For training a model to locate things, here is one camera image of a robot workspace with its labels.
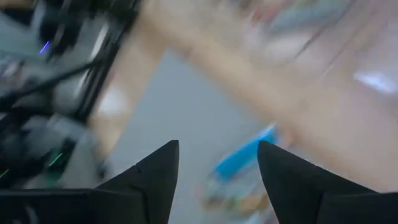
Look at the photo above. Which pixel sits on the light blue granola bar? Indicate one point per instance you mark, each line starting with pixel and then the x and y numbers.
pixel 242 155

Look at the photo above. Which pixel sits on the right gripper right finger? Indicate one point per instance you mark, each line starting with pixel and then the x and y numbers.
pixel 304 193

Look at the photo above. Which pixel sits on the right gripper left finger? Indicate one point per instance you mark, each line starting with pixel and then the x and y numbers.
pixel 149 193

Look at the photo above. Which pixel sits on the grey woven placemat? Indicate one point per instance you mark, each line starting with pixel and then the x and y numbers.
pixel 174 102

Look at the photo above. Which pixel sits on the clear plastic bin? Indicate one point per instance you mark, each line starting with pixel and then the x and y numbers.
pixel 342 62

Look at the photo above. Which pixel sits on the black metal table frame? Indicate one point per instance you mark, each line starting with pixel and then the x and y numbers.
pixel 102 74

